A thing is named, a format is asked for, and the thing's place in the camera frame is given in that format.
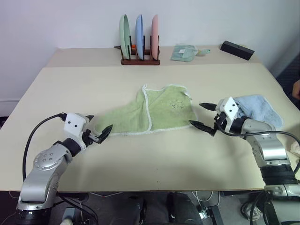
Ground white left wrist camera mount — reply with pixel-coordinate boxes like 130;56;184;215
63;112;91;150

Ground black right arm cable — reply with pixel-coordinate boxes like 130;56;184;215
217;127;300;175

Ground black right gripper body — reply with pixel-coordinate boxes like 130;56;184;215
212;111;228;137

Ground light blue towel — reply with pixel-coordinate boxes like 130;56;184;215
234;94;285;129

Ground pink plate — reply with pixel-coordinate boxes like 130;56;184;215
151;14;160;60

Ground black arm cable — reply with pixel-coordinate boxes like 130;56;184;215
217;127;300;175
22;112;68;181

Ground wooden plate rack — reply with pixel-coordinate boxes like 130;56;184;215
120;35;162;66

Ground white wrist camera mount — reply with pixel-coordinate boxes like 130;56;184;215
215;96;241;135
63;112;91;150

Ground green plate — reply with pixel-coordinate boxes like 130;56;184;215
119;14;131;60

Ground green baby bib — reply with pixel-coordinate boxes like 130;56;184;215
93;83;197;137

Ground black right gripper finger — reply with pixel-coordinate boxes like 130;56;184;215
199;102;218;112
188;120;215;136

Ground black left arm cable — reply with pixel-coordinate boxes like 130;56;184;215
22;112;68;181

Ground black table leg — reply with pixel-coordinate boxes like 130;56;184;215
199;205;225;225

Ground black cable bundle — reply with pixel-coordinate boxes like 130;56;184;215
240;191;270;222

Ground orange and dark tool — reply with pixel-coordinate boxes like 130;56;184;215
114;44;137;50

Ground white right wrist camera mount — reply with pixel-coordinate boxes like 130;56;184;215
215;96;241;135

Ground dark rounded shape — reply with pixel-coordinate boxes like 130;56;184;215
164;192;200;225

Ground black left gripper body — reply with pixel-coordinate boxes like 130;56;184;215
82;128;102;147

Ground black rectangular box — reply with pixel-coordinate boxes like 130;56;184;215
220;40;255;61

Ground white cable under table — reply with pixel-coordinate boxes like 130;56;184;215
192;191;215;203

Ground blue plate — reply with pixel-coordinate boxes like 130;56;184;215
135;14;145;60

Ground teal folded cloth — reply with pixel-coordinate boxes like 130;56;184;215
170;44;199;63

